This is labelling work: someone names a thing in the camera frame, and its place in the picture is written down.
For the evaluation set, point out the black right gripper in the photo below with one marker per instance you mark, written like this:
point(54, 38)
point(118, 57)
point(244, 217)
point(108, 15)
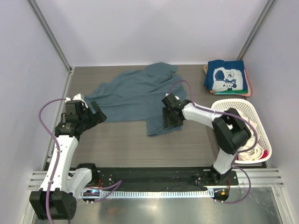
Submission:
point(167, 121)

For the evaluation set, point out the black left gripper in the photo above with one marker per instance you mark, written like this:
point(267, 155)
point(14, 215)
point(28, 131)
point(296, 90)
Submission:
point(97, 117)

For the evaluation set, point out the grey-blue t shirt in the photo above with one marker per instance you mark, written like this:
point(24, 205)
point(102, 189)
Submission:
point(136, 95)

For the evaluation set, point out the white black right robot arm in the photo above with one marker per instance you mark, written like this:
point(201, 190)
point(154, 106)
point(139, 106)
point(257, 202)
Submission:
point(229, 128)

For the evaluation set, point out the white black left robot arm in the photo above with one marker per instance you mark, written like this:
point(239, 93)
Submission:
point(57, 196)

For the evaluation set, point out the beige folded t shirt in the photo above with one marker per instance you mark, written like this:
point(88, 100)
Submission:
point(205, 68)

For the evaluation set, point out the blue printed folded t shirt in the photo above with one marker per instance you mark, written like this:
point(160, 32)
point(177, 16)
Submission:
point(225, 76)

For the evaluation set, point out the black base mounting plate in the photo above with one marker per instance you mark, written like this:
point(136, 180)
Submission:
point(161, 178)

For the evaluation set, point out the white plastic laundry basket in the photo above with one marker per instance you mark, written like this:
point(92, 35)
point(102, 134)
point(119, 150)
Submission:
point(248, 112)

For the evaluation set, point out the red t shirt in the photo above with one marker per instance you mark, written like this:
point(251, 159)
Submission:
point(265, 154)

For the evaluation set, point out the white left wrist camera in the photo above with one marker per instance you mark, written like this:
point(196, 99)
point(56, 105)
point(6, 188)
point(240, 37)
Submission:
point(80, 97)

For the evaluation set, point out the white slotted cable duct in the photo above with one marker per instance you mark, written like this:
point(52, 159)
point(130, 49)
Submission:
point(95, 195)

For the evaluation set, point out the aluminium front rail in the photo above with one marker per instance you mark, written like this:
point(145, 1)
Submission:
point(259, 177)

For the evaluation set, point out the aluminium left corner post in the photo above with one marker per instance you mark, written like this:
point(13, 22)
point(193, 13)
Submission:
point(39, 15)

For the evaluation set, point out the aluminium corner post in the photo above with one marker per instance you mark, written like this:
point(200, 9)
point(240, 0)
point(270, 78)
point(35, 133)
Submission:
point(268, 7)
point(39, 15)

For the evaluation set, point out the aluminium right corner post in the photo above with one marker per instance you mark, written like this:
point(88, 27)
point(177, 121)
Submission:
point(268, 7)

